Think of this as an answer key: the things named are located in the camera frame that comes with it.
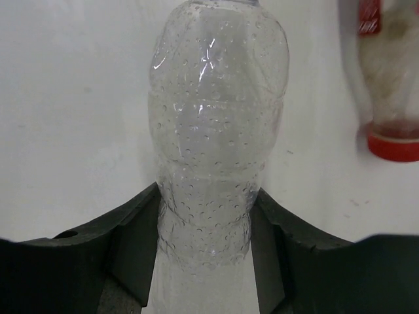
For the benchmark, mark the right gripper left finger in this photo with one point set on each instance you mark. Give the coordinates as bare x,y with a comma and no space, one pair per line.
102,266

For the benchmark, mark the clear bottle white cap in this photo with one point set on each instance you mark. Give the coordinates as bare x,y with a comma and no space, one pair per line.
217,81

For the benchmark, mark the small bottle red cap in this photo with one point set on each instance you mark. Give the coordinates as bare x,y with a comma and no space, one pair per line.
379,47

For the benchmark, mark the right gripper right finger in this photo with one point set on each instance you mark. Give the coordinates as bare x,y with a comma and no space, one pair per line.
302,269

